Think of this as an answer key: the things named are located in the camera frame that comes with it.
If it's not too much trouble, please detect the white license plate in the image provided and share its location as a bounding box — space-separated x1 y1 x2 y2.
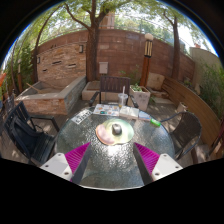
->
70 108 93 125

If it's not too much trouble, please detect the curved wooden bench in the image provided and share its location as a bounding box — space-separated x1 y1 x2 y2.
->
161 76 223 148

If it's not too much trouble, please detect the dark wicker chair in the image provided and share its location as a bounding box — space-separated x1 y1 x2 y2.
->
159 110 203 161

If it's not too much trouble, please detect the small blue book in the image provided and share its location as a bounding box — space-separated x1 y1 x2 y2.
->
137 110 153 122

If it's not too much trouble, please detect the colourful printed magazine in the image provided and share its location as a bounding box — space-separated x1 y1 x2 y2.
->
92 103 120 117

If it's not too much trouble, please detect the clear plastic cup with straw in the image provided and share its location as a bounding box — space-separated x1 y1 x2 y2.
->
117 85 129 109

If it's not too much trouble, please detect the slender tree trunk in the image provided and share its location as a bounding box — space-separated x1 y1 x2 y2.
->
161 9 183 81

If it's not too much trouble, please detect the stone raised bed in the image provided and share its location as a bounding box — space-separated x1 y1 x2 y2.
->
14 74 88 116

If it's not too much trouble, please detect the grey wall box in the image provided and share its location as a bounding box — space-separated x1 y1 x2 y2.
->
98 61 109 75

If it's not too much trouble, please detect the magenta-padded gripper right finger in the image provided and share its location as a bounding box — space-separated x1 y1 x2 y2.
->
133 142 184 186

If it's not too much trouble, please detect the grey black computer mouse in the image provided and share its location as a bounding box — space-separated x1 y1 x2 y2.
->
111 123 123 136

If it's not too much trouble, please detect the black metal armchair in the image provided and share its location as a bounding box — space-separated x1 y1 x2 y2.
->
1 100 61 166

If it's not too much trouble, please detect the pale square planter box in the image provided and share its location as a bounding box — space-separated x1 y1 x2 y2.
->
127 84 151 112

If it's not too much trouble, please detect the wooden garden lamp post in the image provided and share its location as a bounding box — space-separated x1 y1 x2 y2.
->
139 32 155 88

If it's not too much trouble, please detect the dark wooden slatted chair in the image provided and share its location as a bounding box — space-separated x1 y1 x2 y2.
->
88 75 139 108

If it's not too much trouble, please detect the thick tree trunk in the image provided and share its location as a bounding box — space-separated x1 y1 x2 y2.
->
63 0 114 83

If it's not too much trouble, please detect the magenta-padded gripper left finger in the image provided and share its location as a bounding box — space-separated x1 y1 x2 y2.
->
39 142 93 185

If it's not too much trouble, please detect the open white book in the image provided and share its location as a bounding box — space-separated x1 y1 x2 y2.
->
118 105 140 120

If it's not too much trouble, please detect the small green packet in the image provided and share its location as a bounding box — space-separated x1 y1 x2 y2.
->
149 118 162 128

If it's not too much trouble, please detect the thin leaning tree trunk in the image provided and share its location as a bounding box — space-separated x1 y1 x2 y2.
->
31 13 48 84

